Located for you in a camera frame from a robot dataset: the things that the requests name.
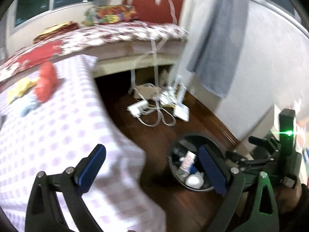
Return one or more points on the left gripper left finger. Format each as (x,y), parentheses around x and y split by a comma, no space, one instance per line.
(88,168)

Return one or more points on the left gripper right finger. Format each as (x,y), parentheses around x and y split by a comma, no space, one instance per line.
(211,165)

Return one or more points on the white pink small bottle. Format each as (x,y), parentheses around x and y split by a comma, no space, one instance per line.
(186,164)

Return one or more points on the red plastic bag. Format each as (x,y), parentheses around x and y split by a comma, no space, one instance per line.
(47,82)

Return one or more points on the yellow cloth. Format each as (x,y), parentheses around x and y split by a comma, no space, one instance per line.
(20,88)

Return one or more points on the black round trash bin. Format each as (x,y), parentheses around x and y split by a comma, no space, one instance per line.
(197,181)

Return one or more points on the right human hand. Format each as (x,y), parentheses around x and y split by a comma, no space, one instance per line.
(288,198)

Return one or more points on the pink checkered tablecloth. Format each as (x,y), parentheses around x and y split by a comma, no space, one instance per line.
(57,135)

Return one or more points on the white wifi router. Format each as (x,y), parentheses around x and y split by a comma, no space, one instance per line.
(182,112)

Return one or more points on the white power strip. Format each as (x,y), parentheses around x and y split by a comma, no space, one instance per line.
(136,109)

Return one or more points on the light blue crumpled cloth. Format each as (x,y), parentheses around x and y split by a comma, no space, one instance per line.
(31,106)

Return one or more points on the cardboard box under bed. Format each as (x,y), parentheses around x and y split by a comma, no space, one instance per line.
(143,82)

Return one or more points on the grey hanging towel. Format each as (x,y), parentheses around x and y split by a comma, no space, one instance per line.
(215,60)

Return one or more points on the floral bed quilt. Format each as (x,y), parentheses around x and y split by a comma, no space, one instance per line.
(84,38)

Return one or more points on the folded red yellow blanket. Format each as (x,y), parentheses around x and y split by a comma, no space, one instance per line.
(56,30)

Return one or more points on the colourful patterned pillow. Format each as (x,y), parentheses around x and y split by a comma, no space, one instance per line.
(110,14)

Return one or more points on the red padded headboard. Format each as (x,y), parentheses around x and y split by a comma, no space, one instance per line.
(157,11)

